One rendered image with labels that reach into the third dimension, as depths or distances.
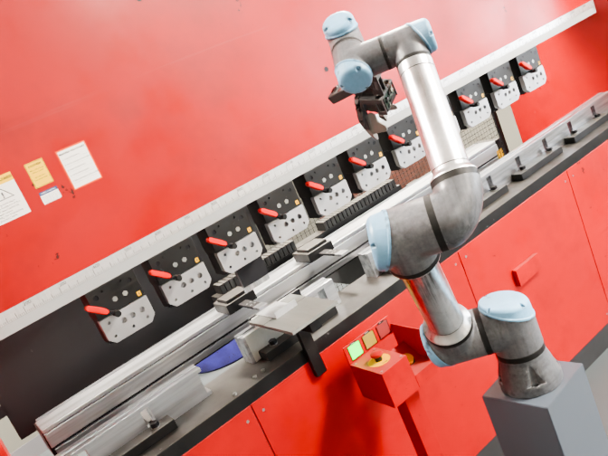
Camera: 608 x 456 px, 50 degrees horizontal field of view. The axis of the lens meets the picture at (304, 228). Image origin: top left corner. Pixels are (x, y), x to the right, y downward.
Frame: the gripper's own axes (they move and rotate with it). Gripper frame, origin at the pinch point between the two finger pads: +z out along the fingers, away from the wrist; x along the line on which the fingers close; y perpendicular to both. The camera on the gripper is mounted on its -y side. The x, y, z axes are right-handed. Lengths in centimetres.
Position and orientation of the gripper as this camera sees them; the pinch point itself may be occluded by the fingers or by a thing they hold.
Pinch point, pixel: (377, 126)
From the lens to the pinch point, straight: 173.8
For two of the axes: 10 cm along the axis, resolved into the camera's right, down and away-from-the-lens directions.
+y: 8.3, 1.4, -5.5
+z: 3.9, 5.5, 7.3
